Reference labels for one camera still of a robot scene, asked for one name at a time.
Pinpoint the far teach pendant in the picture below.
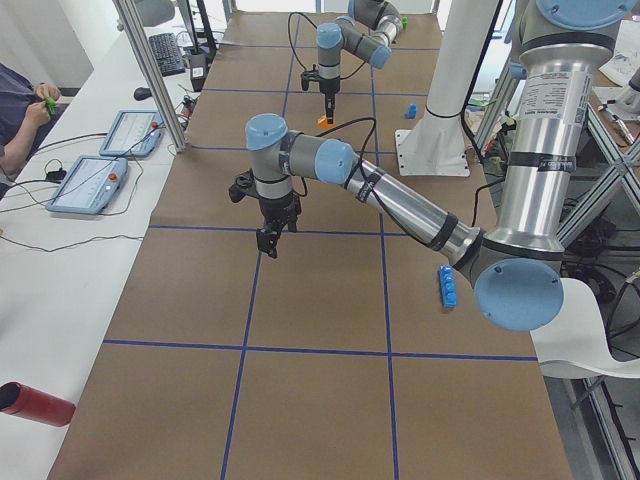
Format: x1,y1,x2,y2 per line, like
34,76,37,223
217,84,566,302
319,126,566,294
99,110,163,157

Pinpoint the long blue brick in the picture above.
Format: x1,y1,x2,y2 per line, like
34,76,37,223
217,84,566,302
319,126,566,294
438,264,458,309

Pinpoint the black keyboard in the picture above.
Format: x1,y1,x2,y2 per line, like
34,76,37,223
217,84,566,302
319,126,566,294
148,33,185,77

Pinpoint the aluminium frame rack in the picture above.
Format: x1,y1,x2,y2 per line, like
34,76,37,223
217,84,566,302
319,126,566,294
479,64,640,480

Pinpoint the black power adapter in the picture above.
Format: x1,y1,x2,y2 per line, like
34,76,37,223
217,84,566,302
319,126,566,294
45,169,67,183

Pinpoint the near teach pendant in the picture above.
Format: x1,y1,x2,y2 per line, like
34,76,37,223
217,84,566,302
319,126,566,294
46,155,128,215

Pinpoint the teach pendant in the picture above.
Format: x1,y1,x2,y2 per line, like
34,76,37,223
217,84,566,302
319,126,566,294
46,155,128,215
99,110,163,157

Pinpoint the aluminium frame post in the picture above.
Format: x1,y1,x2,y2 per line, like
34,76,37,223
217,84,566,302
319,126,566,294
113,0,186,153

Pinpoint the person's hand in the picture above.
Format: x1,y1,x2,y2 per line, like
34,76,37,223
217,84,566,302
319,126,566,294
24,83,60,129

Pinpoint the small blue block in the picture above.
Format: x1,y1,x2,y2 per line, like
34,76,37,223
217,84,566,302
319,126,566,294
405,103,418,119

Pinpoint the orange trapezoid block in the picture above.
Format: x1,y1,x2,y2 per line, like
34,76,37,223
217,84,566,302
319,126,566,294
317,115,334,129

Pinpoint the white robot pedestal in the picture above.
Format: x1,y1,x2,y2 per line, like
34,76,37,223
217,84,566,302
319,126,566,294
396,0,501,177

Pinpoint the person's forearm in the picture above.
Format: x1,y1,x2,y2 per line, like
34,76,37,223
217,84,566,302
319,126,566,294
1,118,39,177

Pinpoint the red cardboard tube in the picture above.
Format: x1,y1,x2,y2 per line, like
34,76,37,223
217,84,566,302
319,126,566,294
1,382,76,427

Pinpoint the black computer mouse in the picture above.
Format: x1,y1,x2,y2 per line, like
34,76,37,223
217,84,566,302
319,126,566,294
133,87,152,101

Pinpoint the green toy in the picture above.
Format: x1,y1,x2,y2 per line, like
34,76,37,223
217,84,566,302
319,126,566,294
44,97,57,117

